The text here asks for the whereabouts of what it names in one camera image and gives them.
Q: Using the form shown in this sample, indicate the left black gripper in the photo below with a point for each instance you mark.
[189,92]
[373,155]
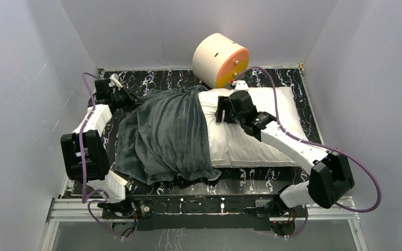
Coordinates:
[125,98]

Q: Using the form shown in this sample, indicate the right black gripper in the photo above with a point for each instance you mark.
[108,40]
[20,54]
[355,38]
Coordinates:
[224,104]

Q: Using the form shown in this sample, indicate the white pillow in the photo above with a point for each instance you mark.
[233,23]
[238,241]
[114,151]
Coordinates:
[231,147]

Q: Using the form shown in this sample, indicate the grey plush pillowcase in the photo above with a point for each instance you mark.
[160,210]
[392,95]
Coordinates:
[165,137]

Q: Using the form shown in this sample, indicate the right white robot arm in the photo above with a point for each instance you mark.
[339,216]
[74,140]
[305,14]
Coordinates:
[330,175]

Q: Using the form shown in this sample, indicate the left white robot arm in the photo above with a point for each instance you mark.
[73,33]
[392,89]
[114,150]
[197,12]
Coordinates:
[83,150]

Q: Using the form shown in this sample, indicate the white orange cylindrical drum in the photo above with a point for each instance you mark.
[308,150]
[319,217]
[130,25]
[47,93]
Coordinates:
[218,60]

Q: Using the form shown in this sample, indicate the white labelled power box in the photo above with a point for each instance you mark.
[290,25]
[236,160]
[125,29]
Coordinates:
[123,181]

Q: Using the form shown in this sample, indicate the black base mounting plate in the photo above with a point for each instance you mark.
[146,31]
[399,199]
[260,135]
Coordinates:
[212,212]

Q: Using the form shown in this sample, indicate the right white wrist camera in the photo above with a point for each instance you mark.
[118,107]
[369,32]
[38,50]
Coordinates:
[239,85]

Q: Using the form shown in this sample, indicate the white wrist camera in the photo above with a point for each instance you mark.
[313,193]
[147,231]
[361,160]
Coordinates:
[115,80]
[239,85]

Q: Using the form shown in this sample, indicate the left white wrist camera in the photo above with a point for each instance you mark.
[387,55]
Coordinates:
[115,80]

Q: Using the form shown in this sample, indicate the aluminium left frame rail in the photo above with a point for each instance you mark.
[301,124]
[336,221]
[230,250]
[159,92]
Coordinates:
[68,183]

